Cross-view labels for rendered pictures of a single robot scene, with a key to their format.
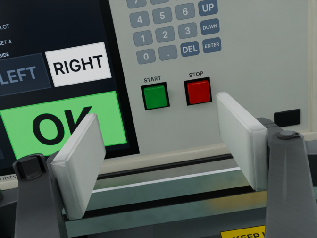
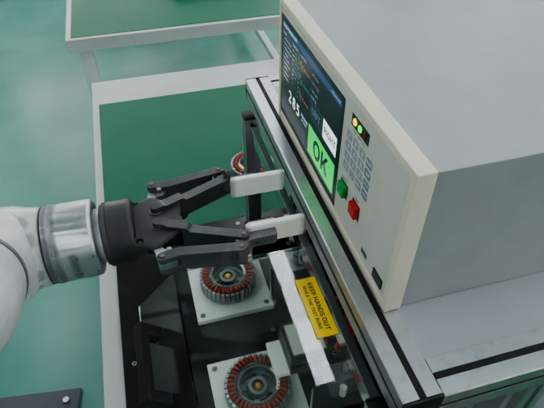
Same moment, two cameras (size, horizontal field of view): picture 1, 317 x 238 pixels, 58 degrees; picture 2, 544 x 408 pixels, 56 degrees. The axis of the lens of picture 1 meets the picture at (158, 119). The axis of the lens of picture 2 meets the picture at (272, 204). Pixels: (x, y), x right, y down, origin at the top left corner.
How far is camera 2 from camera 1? 0.57 m
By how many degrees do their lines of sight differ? 65
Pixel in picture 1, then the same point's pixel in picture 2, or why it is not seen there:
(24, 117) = (312, 136)
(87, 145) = (256, 181)
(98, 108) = (329, 165)
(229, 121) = (274, 222)
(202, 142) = (350, 236)
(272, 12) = (385, 214)
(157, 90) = (340, 187)
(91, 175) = (251, 190)
